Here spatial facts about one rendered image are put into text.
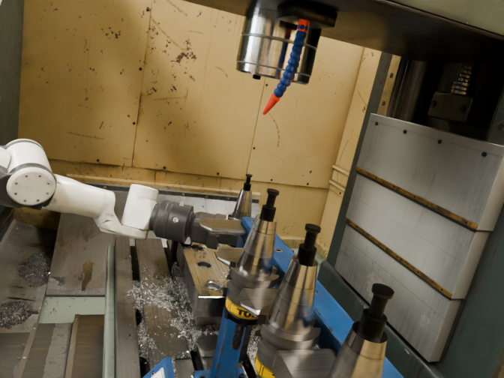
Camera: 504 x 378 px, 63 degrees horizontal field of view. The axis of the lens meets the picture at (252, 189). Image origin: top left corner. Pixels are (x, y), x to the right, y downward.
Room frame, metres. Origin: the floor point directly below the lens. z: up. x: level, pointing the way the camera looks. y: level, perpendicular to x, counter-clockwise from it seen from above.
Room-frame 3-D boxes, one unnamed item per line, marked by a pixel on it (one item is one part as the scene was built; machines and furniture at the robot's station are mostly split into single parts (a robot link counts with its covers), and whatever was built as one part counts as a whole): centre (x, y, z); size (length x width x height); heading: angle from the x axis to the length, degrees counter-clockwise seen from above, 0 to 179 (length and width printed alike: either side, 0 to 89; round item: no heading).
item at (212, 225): (0.62, 0.04, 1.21); 0.07 x 0.05 x 0.01; 111
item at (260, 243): (0.47, -0.02, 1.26); 0.04 x 0.04 x 0.07
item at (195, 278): (0.95, 0.01, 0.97); 0.29 x 0.23 x 0.05; 21
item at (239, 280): (0.47, -0.02, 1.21); 0.06 x 0.06 x 0.03
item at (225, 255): (0.52, 0.00, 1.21); 0.07 x 0.05 x 0.01; 111
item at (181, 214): (0.89, 0.11, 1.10); 0.13 x 0.12 x 0.10; 179
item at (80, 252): (1.51, 0.25, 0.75); 0.89 x 0.67 x 0.26; 111
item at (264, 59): (0.89, 0.01, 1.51); 0.16 x 0.16 x 0.12
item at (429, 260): (1.06, -0.41, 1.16); 0.48 x 0.05 x 0.51; 21
